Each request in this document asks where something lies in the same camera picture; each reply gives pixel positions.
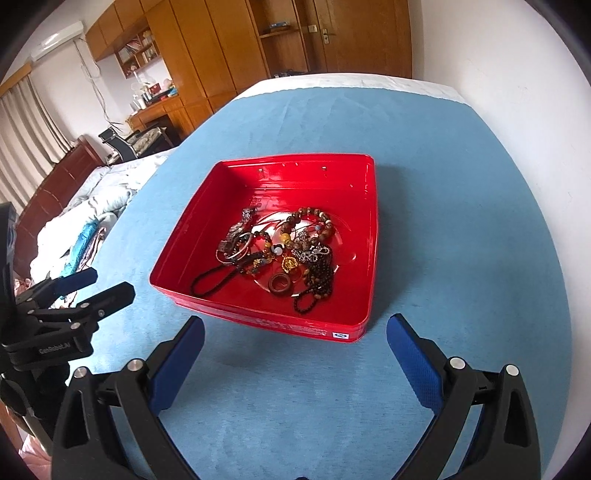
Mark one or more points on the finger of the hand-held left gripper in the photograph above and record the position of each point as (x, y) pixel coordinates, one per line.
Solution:
(111, 297)
(78, 279)

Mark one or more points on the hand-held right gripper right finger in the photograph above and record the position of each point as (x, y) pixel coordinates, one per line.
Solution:
(413, 364)

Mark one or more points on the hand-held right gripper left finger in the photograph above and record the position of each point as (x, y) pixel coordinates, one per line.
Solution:
(180, 364)

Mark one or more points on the large silver bangle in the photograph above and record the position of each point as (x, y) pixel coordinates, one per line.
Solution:
(228, 259)

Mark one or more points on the thin silver bangle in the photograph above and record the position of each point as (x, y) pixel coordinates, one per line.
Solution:
(247, 242)

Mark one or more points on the silver wristwatch pink face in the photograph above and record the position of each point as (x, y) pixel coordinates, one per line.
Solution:
(238, 226)

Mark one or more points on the gold pendant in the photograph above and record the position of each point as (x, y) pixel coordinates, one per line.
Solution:
(290, 264)

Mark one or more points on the red tin box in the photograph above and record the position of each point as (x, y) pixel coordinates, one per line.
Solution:
(351, 207)

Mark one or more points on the teal cloth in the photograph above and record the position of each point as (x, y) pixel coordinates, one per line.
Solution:
(85, 237)

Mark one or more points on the white duvet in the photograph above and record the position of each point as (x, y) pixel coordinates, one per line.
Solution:
(101, 203)

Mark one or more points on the dark wooden headboard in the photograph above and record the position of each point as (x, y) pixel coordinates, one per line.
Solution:
(69, 170)

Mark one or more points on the black office chair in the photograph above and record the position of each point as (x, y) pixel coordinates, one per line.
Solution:
(117, 143)

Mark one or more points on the beige curtain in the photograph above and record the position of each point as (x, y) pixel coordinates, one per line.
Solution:
(23, 138)

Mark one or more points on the wooden desk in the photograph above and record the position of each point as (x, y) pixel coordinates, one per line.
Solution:
(161, 110)

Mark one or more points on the blue blanket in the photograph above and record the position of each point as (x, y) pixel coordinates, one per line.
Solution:
(438, 161)

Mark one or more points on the white air conditioner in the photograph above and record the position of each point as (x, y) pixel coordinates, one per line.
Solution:
(57, 39)

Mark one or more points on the wooden wardrobe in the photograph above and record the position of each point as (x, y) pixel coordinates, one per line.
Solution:
(198, 46)

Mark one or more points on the white bed sheet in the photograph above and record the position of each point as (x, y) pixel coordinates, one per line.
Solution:
(346, 79)

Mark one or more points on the wooden door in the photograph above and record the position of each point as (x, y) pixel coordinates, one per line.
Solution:
(369, 32)

